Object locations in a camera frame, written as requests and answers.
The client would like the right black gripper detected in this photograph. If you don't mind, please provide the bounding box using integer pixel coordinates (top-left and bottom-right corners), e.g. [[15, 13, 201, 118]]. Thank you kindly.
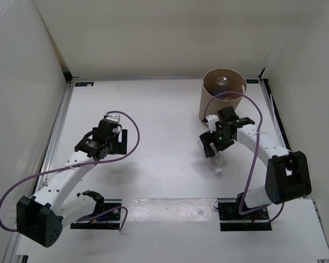
[[200, 125, 235, 158]]

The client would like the aluminium table frame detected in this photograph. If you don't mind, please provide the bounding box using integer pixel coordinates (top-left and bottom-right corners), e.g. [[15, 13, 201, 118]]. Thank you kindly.
[[2, 65, 329, 263]]

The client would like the blue label Pocari Sweat bottle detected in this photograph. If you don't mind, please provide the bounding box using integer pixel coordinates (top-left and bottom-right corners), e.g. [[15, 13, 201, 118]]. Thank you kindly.
[[211, 89, 231, 100]]

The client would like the brown cardboard bin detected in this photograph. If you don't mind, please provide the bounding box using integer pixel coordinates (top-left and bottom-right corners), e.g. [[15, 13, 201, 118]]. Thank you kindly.
[[198, 68, 247, 126]]

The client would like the clear plastic bottle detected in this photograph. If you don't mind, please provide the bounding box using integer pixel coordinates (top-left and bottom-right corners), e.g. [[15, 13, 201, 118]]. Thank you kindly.
[[215, 76, 230, 88]]

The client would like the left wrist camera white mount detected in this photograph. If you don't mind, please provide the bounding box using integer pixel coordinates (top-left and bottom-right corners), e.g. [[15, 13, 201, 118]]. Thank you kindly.
[[104, 113, 121, 125]]

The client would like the clear bottle white orange label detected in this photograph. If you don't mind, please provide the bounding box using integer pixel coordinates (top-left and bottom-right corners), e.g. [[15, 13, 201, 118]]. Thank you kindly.
[[198, 140, 223, 175]]

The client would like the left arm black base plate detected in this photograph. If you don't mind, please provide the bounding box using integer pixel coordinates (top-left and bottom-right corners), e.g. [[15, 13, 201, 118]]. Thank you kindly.
[[70, 201, 122, 230]]

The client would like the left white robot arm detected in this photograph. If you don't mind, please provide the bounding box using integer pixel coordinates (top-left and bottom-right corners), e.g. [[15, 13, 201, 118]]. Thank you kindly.
[[16, 113, 127, 248]]

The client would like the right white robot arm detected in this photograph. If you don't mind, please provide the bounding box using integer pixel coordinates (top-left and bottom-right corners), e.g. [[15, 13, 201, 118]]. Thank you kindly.
[[200, 106, 312, 219]]

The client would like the white front board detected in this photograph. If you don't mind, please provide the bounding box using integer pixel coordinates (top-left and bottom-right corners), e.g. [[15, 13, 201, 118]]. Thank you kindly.
[[16, 199, 329, 262]]

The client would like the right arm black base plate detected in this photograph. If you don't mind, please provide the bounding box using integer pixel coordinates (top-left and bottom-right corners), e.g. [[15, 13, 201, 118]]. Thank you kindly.
[[213, 200, 272, 232]]

